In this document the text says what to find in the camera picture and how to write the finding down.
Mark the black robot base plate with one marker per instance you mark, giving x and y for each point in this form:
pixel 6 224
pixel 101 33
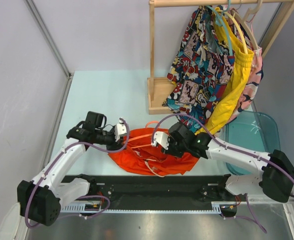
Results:
pixel 156 193

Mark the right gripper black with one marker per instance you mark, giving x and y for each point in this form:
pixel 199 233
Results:
pixel 169 151

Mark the white cable duct strip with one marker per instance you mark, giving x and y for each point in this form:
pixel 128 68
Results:
pixel 79 208

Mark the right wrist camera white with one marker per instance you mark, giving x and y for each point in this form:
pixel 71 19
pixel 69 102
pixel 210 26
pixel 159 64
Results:
pixel 160 138

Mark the teal plastic basket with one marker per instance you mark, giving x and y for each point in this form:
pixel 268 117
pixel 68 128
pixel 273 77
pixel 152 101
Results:
pixel 255 131

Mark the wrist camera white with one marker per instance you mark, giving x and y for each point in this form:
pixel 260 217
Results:
pixel 121 129
pixel 160 138

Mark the teal plastic hanger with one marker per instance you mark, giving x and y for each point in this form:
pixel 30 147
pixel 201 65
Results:
pixel 221 22

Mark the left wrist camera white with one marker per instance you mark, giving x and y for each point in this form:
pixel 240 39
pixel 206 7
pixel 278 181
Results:
pixel 121 129

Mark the yellow plastic hanger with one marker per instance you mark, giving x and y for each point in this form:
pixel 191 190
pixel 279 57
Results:
pixel 245 49

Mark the orange plastic hanger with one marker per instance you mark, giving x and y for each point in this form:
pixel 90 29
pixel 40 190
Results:
pixel 140 138

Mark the aluminium corner post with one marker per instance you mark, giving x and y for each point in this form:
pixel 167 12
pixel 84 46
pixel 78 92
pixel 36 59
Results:
pixel 41 24

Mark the pink patterned shorts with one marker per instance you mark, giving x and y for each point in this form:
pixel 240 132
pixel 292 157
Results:
pixel 254 78

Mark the aluminium frame rail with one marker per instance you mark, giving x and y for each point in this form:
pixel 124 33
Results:
pixel 261 199

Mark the orange shorts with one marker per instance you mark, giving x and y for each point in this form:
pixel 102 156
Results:
pixel 153 163

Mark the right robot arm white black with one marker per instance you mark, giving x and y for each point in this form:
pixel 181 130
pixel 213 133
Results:
pixel 271 174

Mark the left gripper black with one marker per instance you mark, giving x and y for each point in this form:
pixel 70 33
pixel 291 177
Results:
pixel 116 146

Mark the yellow shorts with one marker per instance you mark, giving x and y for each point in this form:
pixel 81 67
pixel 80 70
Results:
pixel 242 63

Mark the beige plastic hanger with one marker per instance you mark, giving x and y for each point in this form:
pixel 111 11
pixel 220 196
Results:
pixel 250 36

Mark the comic print shorts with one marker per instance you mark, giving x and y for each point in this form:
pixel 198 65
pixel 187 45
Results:
pixel 200 71

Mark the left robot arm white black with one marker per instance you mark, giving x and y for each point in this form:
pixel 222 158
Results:
pixel 42 198

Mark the wooden clothes rack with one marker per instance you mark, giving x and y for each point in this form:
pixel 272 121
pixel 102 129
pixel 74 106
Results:
pixel 159 87

